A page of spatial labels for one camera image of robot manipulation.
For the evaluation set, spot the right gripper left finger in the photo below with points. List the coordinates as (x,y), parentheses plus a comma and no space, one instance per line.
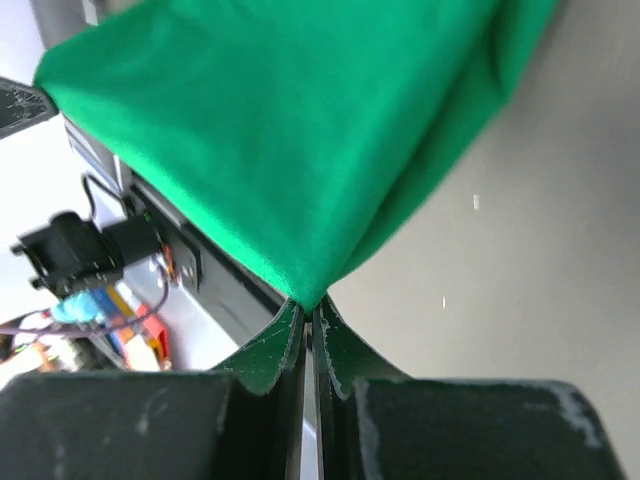
(240,420)

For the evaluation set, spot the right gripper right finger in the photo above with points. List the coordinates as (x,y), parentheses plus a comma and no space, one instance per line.
(376,422)

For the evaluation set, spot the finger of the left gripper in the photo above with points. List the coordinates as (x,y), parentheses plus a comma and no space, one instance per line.
(22,106)

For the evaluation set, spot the green t shirt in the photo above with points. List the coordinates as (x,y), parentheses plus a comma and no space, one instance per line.
(297,135)

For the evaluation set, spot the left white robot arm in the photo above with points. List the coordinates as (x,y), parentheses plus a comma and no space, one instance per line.
(72,254)

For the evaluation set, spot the aluminium frame rail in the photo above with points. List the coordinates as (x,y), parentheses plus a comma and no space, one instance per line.
(58,21)

